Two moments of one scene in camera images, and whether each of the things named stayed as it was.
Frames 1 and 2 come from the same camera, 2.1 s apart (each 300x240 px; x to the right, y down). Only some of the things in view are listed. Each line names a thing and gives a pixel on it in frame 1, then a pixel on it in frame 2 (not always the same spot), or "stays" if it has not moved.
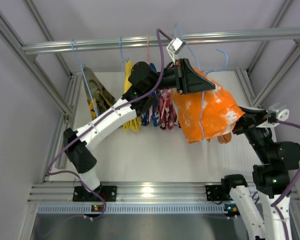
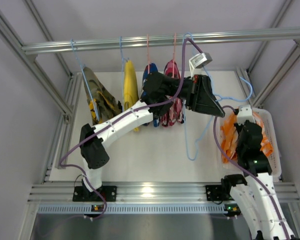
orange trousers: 207,115 → 229,137
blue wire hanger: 210,72 → 216,97
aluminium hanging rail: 291,35 stays
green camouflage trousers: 98,97 stays
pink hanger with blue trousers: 148,50 stays
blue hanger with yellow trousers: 123,59 stays
